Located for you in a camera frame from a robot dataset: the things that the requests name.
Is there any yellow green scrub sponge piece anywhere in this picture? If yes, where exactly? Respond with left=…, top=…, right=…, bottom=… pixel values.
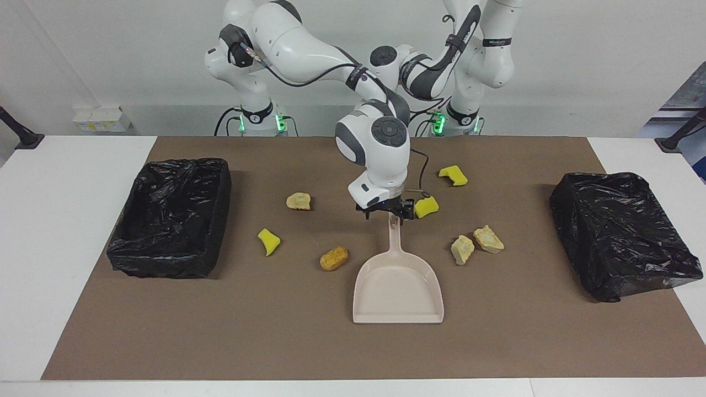
left=415, top=195, right=440, bottom=219
left=438, top=165, right=469, bottom=187

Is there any orange brown bread roll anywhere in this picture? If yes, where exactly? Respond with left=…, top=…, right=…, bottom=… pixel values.
left=320, top=246, right=349, bottom=272

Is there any beige plastic dustpan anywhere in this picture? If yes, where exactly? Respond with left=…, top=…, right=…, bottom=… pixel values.
left=353, top=214, right=445, bottom=324

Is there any beige orange bread chunk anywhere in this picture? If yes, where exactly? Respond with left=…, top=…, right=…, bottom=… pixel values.
left=473, top=224, right=505, bottom=254

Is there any open bin with black bag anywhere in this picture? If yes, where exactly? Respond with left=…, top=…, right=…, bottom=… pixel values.
left=106, top=158, right=232, bottom=279

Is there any brown table mat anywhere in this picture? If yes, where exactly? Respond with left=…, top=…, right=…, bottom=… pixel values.
left=41, top=136, right=706, bottom=381

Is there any box wrapped in black bag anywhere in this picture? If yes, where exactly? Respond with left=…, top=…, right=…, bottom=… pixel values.
left=549, top=171, right=704, bottom=303

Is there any black table clamp stand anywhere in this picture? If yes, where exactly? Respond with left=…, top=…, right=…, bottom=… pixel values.
left=0, top=106, right=45, bottom=151
left=655, top=108, right=706, bottom=153

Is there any grey blue background equipment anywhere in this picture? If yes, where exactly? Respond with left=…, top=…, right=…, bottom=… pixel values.
left=640, top=62, right=706, bottom=183

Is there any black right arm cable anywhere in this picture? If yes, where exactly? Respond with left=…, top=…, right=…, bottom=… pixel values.
left=237, top=41, right=434, bottom=196

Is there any black base power cable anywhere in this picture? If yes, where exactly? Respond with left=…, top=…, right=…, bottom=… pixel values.
left=214, top=106, right=243, bottom=137
left=407, top=108, right=442, bottom=137

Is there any white wall socket box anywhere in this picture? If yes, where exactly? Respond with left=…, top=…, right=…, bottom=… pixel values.
left=73, top=106, right=133, bottom=133

